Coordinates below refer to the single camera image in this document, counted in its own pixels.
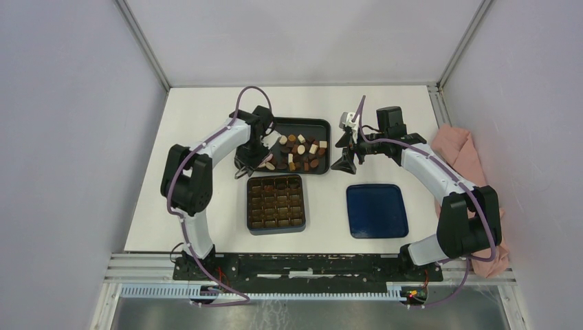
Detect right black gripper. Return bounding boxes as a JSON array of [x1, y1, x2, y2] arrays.
[[331, 126, 388, 175]]

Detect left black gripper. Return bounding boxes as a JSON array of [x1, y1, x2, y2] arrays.
[[234, 140, 272, 177]]

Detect pink tongs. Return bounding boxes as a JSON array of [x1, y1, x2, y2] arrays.
[[258, 153, 273, 168]]

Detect black chocolate tray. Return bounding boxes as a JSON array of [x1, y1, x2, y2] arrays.
[[256, 117, 331, 175]]

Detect blue chocolate box with insert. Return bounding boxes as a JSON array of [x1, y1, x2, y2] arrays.
[[246, 175, 307, 236]]

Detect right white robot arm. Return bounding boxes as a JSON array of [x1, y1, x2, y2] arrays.
[[331, 106, 503, 281]]

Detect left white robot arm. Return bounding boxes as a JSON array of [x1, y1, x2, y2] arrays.
[[160, 106, 275, 281]]

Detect blue box lid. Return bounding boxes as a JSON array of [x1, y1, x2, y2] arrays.
[[346, 184, 409, 239]]

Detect pink cloth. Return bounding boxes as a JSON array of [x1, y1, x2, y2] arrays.
[[431, 126, 510, 280]]

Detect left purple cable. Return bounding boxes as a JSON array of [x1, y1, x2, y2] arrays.
[[166, 86, 274, 307]]

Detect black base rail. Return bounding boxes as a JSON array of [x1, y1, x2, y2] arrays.
[[173, 252, 443, 294]]

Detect white cable duct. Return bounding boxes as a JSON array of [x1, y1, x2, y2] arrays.
[[119, 284, 429, 302]]

